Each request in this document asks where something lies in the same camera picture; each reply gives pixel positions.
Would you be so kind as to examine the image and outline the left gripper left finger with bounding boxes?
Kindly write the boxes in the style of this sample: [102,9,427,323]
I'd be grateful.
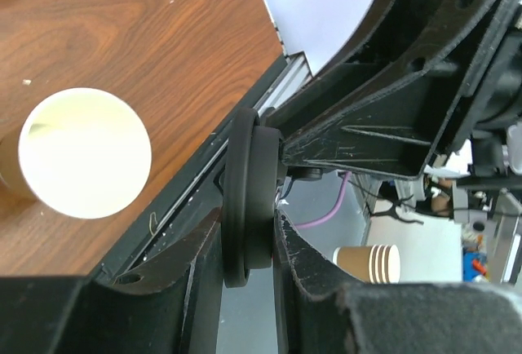
[1,209,223,353]

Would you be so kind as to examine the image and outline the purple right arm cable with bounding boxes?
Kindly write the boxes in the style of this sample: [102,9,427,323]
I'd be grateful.
[293,170,352,229]

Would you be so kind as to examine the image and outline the background paper cup stack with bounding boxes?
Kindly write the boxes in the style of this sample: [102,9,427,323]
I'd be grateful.
[333,245,400,284]

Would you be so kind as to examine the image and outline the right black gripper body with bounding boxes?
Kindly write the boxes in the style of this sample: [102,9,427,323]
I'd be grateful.
[415,0,521,179]

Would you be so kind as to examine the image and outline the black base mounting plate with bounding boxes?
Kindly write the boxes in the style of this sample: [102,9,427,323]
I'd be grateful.
[90,55,287,282]

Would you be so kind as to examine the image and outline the single brown paper cup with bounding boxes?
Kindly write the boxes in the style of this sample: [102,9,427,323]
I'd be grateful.
[1,87,152,219]

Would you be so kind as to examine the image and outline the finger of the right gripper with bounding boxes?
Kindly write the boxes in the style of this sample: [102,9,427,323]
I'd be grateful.
[279,64,465,179]
[264,0,410,126]

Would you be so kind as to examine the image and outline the aluminium frame rail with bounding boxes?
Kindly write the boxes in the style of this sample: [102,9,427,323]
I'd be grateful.
[254,52,312,115]

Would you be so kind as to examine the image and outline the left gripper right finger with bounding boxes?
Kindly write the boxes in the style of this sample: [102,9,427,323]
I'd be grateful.
[273,213,521,353]

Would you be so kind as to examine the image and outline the black coffee cup lid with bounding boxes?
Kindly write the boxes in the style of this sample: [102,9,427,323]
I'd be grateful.
[221,108,285,288]

